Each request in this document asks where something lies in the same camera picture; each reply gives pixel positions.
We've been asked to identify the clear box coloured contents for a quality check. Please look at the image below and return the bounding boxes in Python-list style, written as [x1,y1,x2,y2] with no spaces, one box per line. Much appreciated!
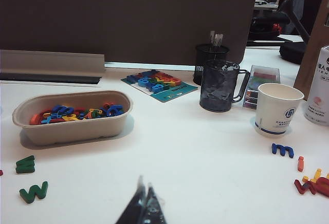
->
[242,65,281,110]

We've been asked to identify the blue letter m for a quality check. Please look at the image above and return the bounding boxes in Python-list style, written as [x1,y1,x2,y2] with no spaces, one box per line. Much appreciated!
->
[271,143,295,159]

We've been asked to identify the brown wooden board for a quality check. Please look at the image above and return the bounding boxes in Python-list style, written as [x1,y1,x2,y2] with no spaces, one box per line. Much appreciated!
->
[293,0,329,101]

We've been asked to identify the green plastic letter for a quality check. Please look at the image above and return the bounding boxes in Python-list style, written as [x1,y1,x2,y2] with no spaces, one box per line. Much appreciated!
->
[15,155,36,175]

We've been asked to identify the dark red plastic letter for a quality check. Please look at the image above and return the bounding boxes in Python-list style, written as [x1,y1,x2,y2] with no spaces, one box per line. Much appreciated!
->
[294,179,318,196]

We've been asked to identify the green letter w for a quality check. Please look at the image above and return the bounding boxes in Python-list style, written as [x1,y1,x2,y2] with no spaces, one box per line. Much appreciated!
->
[19,181,49,204]

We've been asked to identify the black mesh pen holder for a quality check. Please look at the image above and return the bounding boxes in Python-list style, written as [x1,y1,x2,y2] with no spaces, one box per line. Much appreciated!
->
[194,43,230,86]

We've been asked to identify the teal magnetic letter pack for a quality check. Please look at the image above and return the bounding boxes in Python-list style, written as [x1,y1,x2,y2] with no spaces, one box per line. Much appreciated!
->
[120,69,199,103]

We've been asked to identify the brown desk divider panel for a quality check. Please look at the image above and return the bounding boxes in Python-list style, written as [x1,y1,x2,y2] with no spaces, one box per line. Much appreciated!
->
[0,0,260,67]

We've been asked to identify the white paper cup blue logo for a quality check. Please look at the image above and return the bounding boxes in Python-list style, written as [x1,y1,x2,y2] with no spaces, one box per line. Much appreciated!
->
[254,83,305,139]

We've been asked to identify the light blue plastic letter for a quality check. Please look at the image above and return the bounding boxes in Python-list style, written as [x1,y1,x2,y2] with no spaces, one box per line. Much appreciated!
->
[41,112,64,125]

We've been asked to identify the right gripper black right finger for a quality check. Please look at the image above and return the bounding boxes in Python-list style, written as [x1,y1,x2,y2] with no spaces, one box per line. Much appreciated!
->
[143,182,168,224]

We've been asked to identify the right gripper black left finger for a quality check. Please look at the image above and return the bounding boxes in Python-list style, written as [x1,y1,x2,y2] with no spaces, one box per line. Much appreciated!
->
[115,175,148,224]

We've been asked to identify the beige paper pulp tray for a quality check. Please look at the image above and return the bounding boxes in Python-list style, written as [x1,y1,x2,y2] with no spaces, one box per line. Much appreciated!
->
[12,90,134,146]

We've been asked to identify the yellow plastic letter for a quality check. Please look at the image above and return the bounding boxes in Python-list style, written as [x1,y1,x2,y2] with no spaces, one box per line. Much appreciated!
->
[60,113,81,122]
[302,169,323,183]

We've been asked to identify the orange plastic letter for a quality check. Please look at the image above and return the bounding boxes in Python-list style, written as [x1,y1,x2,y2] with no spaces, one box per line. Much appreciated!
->
[29,109,52,126]

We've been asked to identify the black office chair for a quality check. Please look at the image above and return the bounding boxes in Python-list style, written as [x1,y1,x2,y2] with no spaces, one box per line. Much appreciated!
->
[249,0,313,65]

